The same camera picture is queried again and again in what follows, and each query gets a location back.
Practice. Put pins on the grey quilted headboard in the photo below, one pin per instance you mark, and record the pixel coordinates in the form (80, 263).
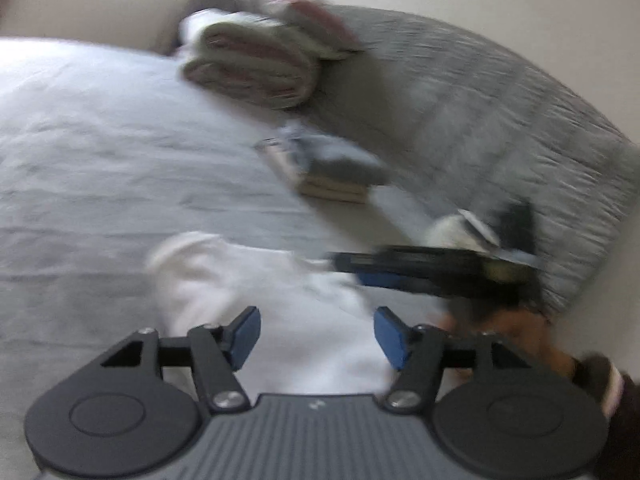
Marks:
(500, 125)

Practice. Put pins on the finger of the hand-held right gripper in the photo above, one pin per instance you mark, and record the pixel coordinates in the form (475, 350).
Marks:
(400, 260)
(400, 282)

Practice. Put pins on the grey pink pillow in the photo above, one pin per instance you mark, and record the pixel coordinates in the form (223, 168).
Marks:
(285, 2)
(325, 30)

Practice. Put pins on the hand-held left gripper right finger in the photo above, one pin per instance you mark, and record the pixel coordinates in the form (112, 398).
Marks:
(392, 340)

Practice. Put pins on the white sweatshirt with yellow print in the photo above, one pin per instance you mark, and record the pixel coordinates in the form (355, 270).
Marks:
(310, 320)

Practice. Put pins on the person's right forearm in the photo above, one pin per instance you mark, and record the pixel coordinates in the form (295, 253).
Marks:
(625, 430)

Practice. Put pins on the folded beige garment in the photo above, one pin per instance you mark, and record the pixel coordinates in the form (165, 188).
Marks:
(335, 190)

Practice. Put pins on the folded grey garment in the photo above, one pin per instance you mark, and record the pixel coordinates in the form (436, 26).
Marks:
(345, 160)

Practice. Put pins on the bed with grey sheet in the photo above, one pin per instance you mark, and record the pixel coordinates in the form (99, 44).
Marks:
(100, 160)

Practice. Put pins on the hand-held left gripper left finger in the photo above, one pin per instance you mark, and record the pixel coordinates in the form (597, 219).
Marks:
(247, 337)

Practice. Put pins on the rolled grey pink comforter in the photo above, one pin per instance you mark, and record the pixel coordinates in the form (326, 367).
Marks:
(250, 60)

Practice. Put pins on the person's right hand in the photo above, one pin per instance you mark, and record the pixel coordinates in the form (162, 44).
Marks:
(530, 332)

